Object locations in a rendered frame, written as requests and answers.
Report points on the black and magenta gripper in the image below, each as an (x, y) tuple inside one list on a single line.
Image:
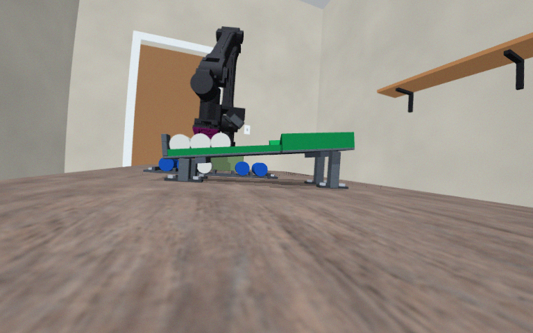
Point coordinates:
[(203, 124)]

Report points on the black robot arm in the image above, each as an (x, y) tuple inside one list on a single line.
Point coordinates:
[(222, 70)]

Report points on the white cylinder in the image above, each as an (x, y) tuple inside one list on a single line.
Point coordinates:
[(200, 141), (205, 167), (220, 140), (179, 141)]

